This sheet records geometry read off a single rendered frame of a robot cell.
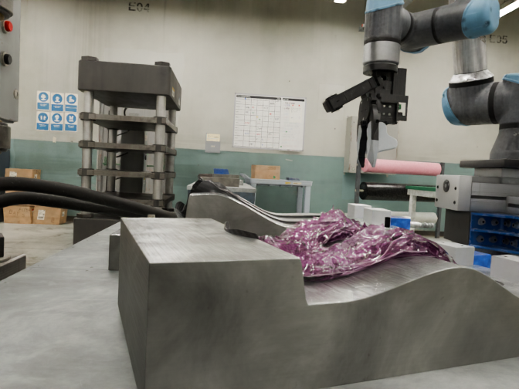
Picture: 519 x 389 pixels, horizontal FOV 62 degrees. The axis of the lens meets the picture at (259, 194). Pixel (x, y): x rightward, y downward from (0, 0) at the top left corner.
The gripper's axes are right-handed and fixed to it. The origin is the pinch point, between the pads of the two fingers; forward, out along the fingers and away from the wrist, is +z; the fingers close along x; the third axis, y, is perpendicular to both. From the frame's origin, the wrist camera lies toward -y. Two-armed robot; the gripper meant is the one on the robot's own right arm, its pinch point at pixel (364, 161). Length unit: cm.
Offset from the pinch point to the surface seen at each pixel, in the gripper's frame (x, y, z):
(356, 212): -2.4, -1.8, 10.7
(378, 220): -13.2, -1.1, 11.1
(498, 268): -37.5, 6.2, 14.3
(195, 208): -17.5, -34.1, 9.9
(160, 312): -60, -34, 14
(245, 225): -17.5, -25.7, 12.5
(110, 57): 631, -218, -168
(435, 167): 536, 287, -18
